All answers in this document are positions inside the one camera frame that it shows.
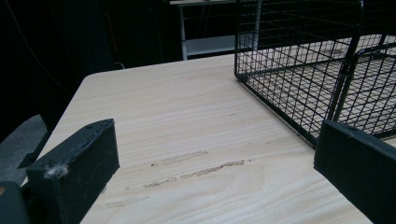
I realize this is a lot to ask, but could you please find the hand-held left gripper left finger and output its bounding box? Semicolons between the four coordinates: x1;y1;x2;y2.
25;118;120;224

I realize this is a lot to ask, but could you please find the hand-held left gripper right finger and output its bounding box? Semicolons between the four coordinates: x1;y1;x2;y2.
313;119;396;224

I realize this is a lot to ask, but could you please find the black wire basket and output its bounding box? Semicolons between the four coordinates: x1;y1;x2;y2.
233;0;396;148

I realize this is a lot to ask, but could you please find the thin dark cable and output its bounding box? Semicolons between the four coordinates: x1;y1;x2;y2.
3;0;73;96

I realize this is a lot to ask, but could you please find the white metal shelf frame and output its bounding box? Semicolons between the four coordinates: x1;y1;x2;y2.
169;0;261;61

